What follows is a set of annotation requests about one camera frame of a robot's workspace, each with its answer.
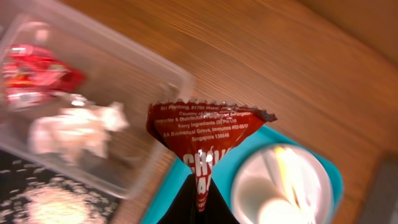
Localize red snack wrapper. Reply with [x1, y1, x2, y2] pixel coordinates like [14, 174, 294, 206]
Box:
[1, 44, 85, 108]

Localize white napkin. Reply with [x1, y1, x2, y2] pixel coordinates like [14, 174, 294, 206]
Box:
[27, 102, 129, 166]

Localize black rectangular tray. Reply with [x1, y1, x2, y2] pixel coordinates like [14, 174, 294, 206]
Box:
[0, 149, 122, 224]

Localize clear plastic bin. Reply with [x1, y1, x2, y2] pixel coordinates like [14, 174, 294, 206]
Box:
[1, 1, 193, 198]

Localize red sauce sachet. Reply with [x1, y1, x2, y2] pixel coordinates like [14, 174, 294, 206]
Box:
[146, 99, 277, 212]

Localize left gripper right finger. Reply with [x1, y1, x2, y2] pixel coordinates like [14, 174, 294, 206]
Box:
[201, 180, 239, 224]

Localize grey round plate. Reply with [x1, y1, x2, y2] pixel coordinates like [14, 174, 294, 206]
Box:
[230, 144, 333, 223]

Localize pile of rice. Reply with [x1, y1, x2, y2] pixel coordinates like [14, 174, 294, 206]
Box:
[0, 158, 109, 224]

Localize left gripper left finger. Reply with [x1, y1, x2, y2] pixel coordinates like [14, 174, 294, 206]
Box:
[158, 174, 196, 224]

